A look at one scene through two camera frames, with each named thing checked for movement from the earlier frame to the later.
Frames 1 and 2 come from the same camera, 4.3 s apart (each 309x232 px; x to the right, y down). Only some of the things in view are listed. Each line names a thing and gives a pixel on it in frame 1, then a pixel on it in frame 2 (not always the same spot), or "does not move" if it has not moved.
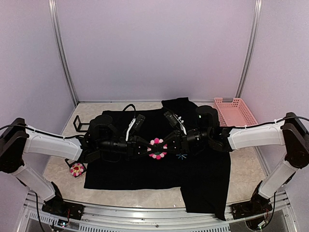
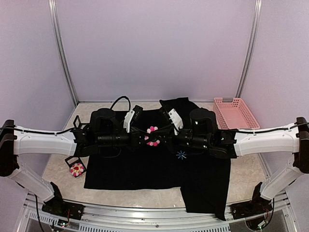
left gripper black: (133, 145) to (135, 143)
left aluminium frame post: (61, 48) does not move
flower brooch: (156, 149) to (152, 138)
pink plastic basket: (233, 113) does not move
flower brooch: (77, 169) does not move
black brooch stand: (80, 127) does not move
